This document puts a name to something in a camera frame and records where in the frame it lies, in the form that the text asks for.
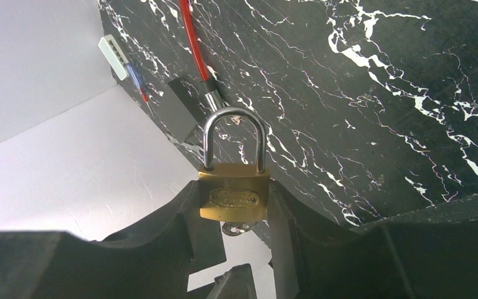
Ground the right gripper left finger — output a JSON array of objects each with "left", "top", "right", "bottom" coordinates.
[{"left": 0, "top": 181, "right": 227, "bottom": 298}]

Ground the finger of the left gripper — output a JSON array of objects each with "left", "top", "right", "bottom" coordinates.
[{"left": 187, "top": 263, "right": 257, "bottom": 299}]

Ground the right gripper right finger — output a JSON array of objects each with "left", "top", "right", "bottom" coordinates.
[{"left": 268, "top": 181, "right": 478, "bottom": 298}]

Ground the silver key bunch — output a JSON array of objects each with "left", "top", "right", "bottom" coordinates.
[{"left": 222, "top": 222, "right": 257, "bottom": 237}]

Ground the brass padlock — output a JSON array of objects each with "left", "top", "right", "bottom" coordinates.
[{"left": 198, "top": 107, "right": 271, "bottom": 222}]

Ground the red cable lock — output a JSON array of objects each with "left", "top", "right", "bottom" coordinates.
[{"left": 179, "top": 0, "right": 225, "bottom": 112}]

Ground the black flat box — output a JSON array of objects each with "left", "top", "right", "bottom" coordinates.
[{"left": 157, "top": 77, "right": 205, "bottom": 143}]

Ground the red blue screwdriver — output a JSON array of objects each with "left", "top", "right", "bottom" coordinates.
[{"left": 124, "top": 63, "right": 154, "bottom": 116}]

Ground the white rectangular box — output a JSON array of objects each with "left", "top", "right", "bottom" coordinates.
[{"left": 98, "top": 34, "right": 129, "bottom": 80}]

